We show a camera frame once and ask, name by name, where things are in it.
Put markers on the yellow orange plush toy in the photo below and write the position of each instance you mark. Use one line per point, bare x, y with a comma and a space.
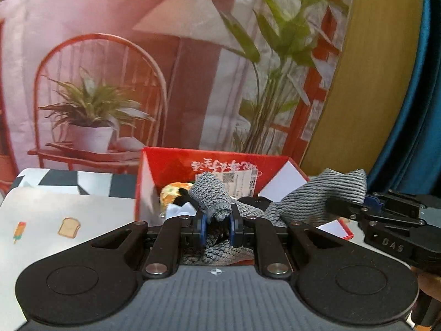
170, 193

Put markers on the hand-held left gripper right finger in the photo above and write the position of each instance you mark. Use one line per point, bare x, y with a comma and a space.
234, 227

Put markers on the printed room scene wall backdrop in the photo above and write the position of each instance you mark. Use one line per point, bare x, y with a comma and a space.
120, 24

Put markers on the teal curtain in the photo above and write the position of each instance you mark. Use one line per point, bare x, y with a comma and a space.
427, 110

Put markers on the wooden panel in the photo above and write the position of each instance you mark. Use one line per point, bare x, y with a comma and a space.
372, 76

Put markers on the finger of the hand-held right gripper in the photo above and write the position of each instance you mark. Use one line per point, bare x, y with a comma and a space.
403, 201
344, 208

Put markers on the red cardboard box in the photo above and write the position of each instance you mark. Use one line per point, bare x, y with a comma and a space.
165, 165

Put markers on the white toast print mat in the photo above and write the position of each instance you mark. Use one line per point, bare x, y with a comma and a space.
51, 213

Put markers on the geometric patterned table mat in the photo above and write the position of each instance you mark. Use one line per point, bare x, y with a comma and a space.
51, 179

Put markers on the person's right hand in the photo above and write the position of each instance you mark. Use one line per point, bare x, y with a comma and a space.
430, 284

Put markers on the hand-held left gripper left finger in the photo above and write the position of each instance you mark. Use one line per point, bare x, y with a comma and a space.
202, 229

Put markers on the grey knitted cloth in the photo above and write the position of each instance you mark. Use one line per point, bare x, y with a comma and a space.
310, 196

